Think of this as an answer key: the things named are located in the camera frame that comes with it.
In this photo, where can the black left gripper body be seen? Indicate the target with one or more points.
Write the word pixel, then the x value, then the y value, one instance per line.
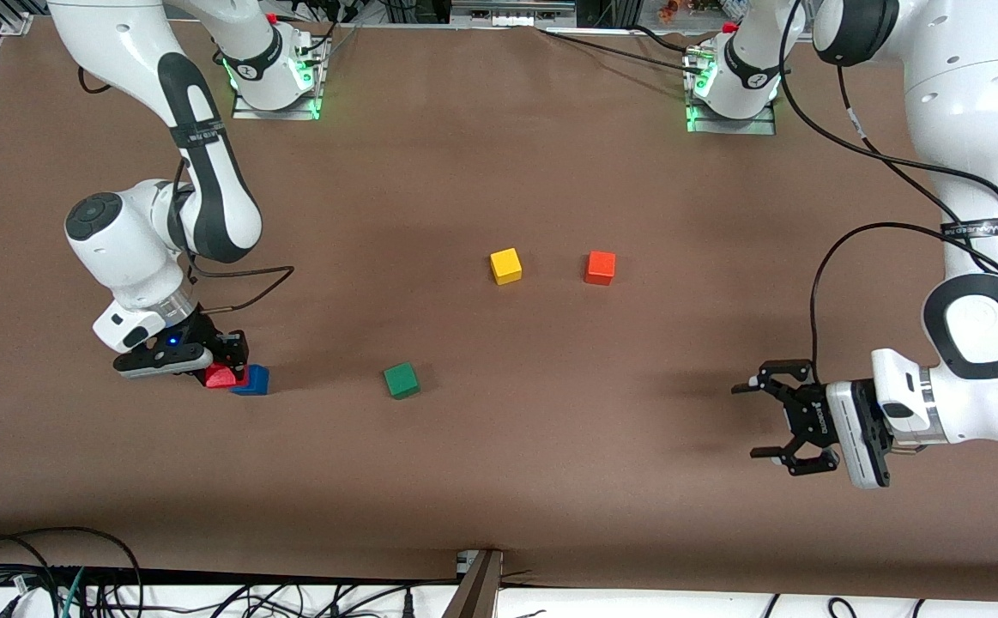
pixel 809 420

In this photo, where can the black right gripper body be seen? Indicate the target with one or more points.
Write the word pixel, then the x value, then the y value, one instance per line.
pixel 199 331

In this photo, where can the red cube block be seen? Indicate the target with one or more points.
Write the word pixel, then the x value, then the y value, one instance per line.
pixel 224 378

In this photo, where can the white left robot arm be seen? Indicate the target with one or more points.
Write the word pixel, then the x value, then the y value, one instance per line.
pixel 970 103

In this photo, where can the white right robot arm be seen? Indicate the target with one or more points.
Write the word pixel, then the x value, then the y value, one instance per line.
pixel 121 240

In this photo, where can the blue cube block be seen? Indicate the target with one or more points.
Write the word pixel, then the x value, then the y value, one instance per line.
pixel 257 382

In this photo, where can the green cube block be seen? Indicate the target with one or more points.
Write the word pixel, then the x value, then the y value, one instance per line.
pixel 401 380

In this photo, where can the orange cube block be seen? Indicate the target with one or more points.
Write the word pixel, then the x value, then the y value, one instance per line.
pixel 600 269

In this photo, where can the yellow cube block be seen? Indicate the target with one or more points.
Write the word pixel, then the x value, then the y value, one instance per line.
pixel 506 267

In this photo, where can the brown table cover sheet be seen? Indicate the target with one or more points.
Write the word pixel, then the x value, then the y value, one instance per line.
pixel 498 481

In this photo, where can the small orange background object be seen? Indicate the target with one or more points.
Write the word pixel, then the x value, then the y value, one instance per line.
pixel 668 9

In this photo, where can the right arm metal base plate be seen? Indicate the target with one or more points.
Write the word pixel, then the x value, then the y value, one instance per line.
pixel 275 114

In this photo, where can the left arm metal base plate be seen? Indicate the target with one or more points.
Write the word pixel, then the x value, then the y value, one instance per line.
pixel 747 127

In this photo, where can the grey metal camera post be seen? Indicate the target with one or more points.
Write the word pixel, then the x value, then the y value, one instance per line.
pixel 477 592

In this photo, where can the small aluminium corner bracket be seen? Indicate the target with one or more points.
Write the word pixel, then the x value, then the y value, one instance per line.
pixel 18 26

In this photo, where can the silver aluminium frame bracket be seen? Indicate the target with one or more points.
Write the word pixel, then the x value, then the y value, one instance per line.
pixel 511 15

